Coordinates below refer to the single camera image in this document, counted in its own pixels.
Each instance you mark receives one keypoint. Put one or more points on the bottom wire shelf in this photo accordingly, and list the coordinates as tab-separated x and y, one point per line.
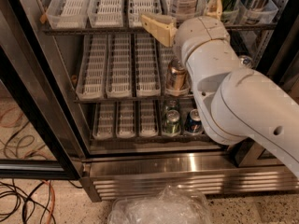
155	139

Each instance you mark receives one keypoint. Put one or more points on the clear plastic bag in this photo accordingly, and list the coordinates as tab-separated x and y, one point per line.
170	206

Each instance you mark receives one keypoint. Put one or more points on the top wire shelf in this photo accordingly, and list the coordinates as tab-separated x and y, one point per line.
127	30

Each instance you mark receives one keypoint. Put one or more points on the green drink can top shelf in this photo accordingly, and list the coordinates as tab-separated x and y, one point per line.
229	11

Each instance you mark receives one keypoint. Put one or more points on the copper gold can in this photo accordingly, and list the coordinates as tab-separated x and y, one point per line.
176	79

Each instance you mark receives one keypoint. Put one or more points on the stainless steel fridge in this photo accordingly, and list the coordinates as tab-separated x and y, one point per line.
109	67

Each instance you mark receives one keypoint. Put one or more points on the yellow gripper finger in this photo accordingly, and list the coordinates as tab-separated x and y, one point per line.
214	9
161	27

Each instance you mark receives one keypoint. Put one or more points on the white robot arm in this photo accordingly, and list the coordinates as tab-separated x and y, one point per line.
234	102

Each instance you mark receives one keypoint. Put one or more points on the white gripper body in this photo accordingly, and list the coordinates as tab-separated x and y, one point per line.
199	33

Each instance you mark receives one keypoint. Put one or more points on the green can front bottom shelf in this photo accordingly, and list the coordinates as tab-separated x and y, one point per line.
171	123

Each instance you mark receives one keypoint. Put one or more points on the middle wire shelf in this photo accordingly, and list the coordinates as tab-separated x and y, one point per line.
143	98

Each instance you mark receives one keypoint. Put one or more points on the silver blue can top shelf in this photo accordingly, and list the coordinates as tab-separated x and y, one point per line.
257	11

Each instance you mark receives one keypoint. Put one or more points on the blue can bottom shelf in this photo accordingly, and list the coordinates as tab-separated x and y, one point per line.
193	124

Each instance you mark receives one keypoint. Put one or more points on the wire shelf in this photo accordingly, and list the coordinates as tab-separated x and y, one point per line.
127	30
143	98
155	139

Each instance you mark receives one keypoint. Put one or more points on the blue silver can middle shelf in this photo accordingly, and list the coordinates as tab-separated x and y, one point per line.
246	61

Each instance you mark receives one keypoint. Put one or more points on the green can rear bottom shelf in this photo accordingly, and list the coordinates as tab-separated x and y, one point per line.
171	105

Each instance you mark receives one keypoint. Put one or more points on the open glass fridge door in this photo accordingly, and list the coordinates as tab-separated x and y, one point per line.
36	68

